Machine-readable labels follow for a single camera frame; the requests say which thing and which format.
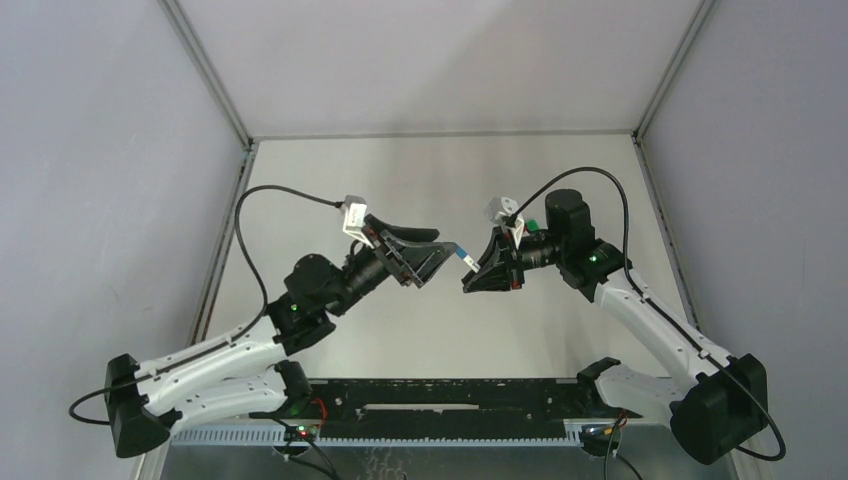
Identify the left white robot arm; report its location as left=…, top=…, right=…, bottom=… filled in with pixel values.
left=104, top=214, right=458, bottom=458

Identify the left controller board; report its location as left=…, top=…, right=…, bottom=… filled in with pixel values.
left=283, top=425, right=320, bottom=443

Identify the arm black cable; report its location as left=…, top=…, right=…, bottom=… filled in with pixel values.
left=506, top=166, right=788, bottom=462
left=67, top=184, right=359, bottom=480

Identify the controller board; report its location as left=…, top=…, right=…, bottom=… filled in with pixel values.
left=579, top=425, right=621, bottom=446
left=283, top=425, right=320, bottom=443

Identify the aluminium frame rail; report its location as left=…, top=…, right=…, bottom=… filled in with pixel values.
left=148, top=377, right=751, bottom=446

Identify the right controller board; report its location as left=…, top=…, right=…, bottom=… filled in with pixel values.
left=579, top=425, right=621, bottom=446

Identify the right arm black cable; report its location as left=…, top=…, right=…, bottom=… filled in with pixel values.
left=506, top=166, right=788, bottom=462

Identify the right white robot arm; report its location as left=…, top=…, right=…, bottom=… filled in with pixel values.
left=462, top=189, right=769, bottom=465

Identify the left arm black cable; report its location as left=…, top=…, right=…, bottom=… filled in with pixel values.
left=67, top=184, right=359, bottom=480

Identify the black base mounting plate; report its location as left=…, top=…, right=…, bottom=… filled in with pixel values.
left=248, top=357, right=644, bottom=442

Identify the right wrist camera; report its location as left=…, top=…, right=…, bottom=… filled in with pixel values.
left=486, top=196, right=525, bottom=247

